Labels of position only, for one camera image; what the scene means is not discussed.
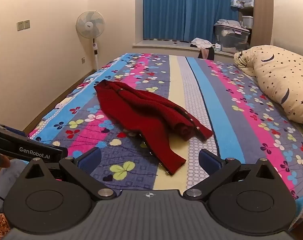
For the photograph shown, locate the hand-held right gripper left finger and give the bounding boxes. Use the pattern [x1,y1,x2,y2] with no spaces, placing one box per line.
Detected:
[24,147,117,201]

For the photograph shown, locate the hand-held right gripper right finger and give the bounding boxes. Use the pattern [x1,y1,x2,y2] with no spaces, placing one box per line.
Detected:
[183,149,278,201]

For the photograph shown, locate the dark red knit sweater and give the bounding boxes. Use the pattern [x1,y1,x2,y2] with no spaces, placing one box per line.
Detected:
[93,79,213,176]

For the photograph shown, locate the white clothes pile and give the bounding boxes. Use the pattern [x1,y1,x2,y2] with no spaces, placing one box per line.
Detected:
[190,37,213,49]

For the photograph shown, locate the folded clothes on storage box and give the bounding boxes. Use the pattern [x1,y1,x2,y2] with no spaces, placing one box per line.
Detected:
[215,19,242,27]

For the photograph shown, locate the person's left hand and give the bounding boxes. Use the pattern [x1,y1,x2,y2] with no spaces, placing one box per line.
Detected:
[0,154,11,192]

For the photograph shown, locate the person's light blue clothing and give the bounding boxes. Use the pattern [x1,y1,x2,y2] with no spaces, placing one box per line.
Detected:
[0,158,26,201]

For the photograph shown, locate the colourful clover print blanket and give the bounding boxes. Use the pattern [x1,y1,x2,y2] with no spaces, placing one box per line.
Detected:
[26,52,303,230]

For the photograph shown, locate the dark chair with pink cloth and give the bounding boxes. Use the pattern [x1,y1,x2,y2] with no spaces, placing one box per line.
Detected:
[197,47,215,61]

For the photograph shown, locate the cream star print pillow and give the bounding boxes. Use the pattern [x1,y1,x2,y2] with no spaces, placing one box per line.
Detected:
[233,45,303,124]

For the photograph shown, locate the clear plastic storage box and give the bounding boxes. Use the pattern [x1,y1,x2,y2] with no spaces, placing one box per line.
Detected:
[214,25,251,54]

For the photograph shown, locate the white window sill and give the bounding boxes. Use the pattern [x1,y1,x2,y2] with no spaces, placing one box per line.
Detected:
[132,39,236,56]

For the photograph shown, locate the white standing fan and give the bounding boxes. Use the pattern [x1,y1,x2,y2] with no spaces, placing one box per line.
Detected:
[75,10,106,72]

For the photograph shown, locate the white plastic bin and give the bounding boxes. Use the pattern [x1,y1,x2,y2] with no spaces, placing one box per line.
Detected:
[242,16,254,29]

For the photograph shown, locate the blue curtain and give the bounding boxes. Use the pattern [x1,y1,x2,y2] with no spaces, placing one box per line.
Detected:
[186,0,242,43]
[143,0,190,41]

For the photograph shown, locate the wooden bookshelf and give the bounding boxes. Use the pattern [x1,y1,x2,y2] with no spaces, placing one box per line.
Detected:
[237,0,275,48]

